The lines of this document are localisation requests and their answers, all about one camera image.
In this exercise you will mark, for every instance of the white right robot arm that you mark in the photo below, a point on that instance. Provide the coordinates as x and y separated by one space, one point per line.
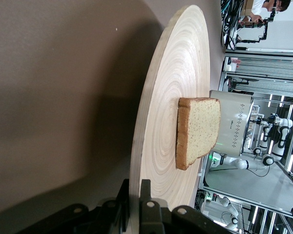
241 163

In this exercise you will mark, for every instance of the round wooden plate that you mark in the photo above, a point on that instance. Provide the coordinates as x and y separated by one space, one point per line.
166 73

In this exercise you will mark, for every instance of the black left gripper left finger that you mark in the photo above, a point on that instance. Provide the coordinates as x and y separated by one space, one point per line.
124 207

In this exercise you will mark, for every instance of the person in white shirt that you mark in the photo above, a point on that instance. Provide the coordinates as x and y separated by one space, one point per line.
256 6

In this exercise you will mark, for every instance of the brown bread slice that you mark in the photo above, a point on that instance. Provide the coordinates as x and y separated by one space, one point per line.
200 131

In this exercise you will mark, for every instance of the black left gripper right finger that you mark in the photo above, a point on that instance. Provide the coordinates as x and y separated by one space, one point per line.
149 214

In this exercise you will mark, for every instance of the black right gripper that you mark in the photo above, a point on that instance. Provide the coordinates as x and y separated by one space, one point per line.
262 121

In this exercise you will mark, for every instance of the brown table cover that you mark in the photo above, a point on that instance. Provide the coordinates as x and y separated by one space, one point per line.
51 97

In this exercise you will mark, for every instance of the cream and chrome toaster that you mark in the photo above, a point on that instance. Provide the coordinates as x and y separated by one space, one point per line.
232 114

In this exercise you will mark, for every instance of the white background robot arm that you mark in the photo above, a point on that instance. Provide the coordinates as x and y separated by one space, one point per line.
230 207

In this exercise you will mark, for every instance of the aluminium cell frame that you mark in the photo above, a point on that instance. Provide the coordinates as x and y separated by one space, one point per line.
258 54

